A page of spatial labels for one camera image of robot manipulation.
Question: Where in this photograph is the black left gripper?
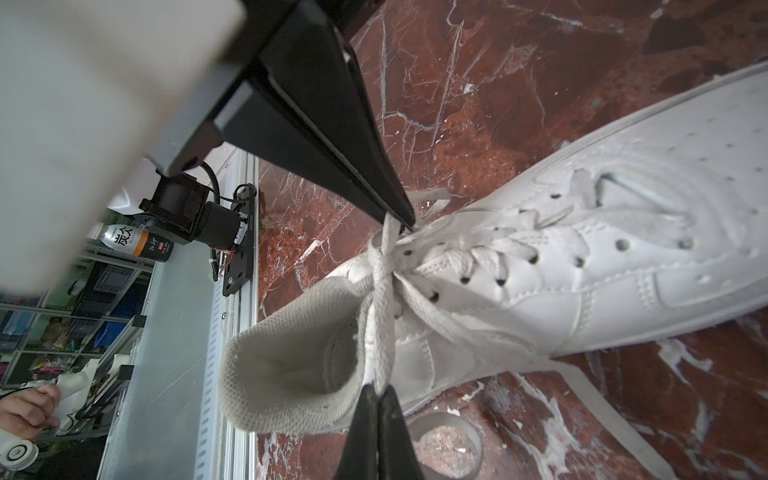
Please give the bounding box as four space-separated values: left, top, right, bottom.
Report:
147 1 416 227

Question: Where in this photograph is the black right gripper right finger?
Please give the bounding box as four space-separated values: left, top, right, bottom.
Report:
377 386 425 480

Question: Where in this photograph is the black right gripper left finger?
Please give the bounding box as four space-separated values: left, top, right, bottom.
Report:
334 384 379 480

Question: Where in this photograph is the white shoelace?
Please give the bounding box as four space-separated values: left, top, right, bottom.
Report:
357 208 674 479

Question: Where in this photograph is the white sneaker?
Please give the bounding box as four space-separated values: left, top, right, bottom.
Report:
219 64 767 434

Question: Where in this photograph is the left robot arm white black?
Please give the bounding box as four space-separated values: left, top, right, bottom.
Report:
112 1 415 250

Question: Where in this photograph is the person hand in background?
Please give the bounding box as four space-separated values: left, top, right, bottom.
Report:
0 384 61 441

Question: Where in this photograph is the drink bottle black label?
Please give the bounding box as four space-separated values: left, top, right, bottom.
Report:
97 224 174 262

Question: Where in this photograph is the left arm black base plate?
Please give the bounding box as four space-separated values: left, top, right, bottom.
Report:
211 183 258 297

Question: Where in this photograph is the aluminium frame rail base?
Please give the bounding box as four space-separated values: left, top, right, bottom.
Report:
98 146 259 480

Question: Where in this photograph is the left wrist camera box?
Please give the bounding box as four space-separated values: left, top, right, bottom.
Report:
1 1 246 295

